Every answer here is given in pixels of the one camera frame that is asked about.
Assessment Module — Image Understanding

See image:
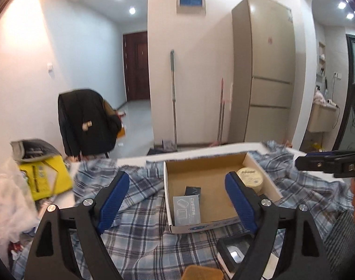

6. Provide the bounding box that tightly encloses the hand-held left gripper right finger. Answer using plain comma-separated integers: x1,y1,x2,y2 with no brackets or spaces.
224,171,332,280

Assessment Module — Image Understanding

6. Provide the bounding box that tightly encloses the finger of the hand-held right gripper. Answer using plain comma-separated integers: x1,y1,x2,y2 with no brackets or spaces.
306,149,355,159
295,155,336,172

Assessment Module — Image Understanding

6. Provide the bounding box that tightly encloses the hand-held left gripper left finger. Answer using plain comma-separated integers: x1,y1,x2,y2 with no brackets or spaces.
24,171,130,280

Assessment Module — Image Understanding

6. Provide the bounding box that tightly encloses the round tape roll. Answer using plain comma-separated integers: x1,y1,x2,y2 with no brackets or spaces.
236,167,265,194

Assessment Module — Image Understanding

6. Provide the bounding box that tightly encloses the small dark box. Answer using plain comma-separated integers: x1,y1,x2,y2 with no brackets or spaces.
185,186,202,199

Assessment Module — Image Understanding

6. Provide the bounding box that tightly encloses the printed card packet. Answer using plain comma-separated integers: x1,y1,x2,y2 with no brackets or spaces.
173,195,202,227

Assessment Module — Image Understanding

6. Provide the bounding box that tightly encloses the long white box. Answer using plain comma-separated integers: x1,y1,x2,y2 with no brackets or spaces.
220,252,284,280

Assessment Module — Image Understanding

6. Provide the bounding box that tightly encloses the tan rectangular block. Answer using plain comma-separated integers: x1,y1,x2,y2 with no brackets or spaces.
182,265,225,280

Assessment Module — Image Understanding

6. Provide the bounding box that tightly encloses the beige wash basin cabinet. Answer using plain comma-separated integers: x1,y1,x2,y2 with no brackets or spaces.
306,101,340,133

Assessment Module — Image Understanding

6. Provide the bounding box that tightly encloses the blue plaid blanket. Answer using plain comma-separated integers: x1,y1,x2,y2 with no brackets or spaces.
12,140,345,280

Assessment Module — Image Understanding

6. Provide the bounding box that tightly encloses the dark framed glass door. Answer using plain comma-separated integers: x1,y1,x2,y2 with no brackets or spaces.
333,34,355,152

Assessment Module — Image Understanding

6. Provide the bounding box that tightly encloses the grey striped cloth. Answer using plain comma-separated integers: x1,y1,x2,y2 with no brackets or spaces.
323,208,355,272

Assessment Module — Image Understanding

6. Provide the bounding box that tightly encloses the yellow bag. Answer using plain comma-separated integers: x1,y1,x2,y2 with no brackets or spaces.
18,154,73,202

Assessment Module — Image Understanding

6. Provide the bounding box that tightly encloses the grey bag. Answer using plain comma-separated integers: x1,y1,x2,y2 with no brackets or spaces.
10,138,61,164

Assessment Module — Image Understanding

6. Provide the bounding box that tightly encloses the beige refrigerator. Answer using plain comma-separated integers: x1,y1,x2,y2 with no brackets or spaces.
228,0,296,145

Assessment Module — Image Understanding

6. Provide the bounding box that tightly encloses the white plastic bag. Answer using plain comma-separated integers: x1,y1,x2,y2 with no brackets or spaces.
0,156,39,257

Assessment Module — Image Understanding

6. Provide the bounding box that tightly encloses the dark wooden door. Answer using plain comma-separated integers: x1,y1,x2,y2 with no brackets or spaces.
123,31,151,102

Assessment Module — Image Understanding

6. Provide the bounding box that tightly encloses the recessed wall shelf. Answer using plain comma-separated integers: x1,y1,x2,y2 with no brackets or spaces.
317,41,327,86

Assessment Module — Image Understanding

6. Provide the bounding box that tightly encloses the mop with grey handle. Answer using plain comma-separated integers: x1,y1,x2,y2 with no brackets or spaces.
148,49,179,155

